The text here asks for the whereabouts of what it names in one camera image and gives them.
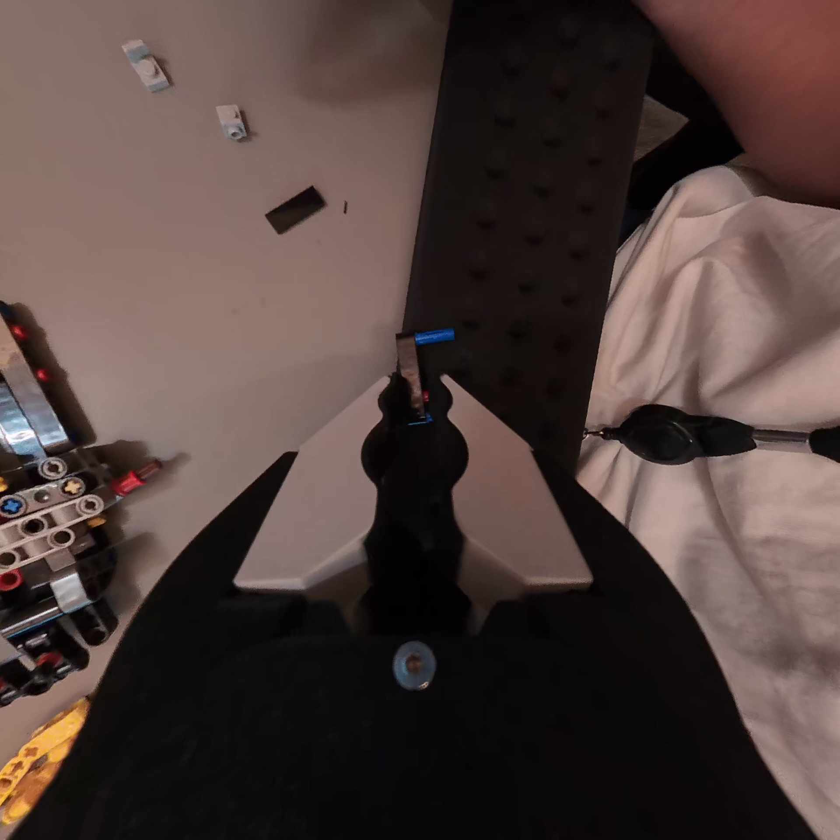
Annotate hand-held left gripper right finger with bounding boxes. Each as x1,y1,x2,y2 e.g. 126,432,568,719
433,373,595,618

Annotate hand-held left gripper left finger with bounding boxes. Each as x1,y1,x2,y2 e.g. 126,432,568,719
234,373,408,613

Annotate black lego beam blue pins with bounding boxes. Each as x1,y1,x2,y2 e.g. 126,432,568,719
394,328,455,429

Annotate grey lego chassis assembly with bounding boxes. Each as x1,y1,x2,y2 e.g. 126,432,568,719
0,301,164,710

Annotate person's right forearm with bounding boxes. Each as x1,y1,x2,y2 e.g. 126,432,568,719
633,0,840,212

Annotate black flat lego tile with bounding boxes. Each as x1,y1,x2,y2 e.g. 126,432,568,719
264,185,328,236

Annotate pile of yellow lego pieces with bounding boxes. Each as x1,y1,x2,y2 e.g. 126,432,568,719
0,696,91,829

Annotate black badge reel lanyard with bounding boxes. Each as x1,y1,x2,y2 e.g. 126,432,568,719
584,403,840,468

